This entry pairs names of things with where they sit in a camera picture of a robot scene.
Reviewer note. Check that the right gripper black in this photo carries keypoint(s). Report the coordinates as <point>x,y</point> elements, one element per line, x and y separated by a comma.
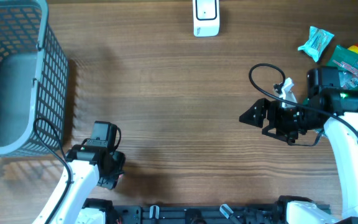
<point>275,107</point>

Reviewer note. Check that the light green wipes packet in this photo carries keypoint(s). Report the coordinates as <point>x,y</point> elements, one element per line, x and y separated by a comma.
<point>317,41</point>

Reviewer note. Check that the green 3M glove package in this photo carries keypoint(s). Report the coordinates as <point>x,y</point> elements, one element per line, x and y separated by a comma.
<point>346,62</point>

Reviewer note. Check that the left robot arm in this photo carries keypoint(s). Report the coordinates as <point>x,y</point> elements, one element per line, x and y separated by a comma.
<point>94,162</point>

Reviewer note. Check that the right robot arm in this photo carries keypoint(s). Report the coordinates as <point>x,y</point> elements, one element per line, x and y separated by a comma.
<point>331,110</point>

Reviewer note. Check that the white barcode scanner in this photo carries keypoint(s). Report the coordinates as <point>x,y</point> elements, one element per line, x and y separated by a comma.
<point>206,18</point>

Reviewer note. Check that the grey plastic mesh basket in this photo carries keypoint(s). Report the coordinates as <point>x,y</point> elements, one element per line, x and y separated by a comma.
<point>33,81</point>

